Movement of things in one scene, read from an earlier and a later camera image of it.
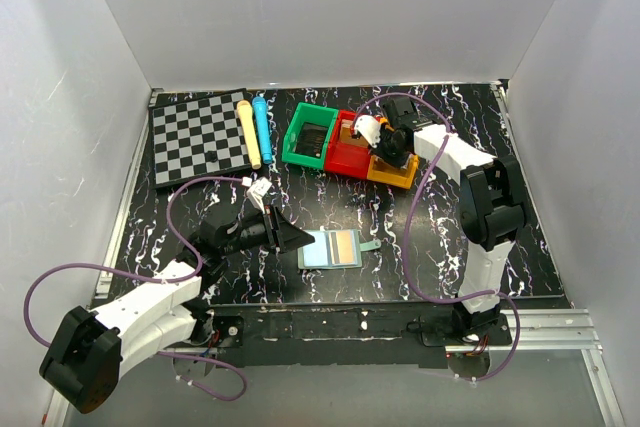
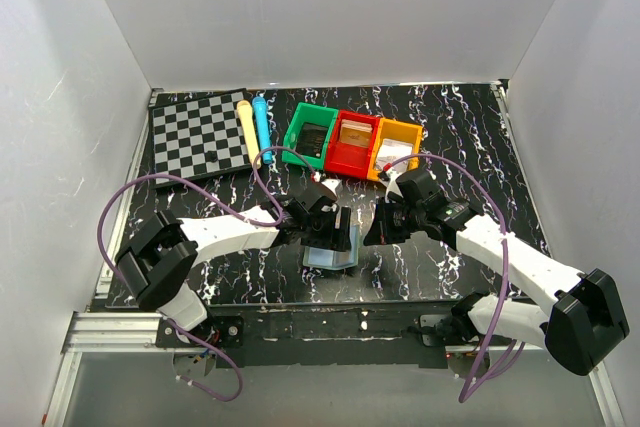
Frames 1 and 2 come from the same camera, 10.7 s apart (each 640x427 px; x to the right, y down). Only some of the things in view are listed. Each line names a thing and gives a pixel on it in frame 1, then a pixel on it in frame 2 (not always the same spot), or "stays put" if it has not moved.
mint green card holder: [335, 249] stays put
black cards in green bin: [311, 139] stays put
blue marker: [259, 104] stays put
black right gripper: [378, 151] to [381, 232]
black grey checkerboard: [197, 138] stays put
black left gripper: [280, 234] to [336, 239]
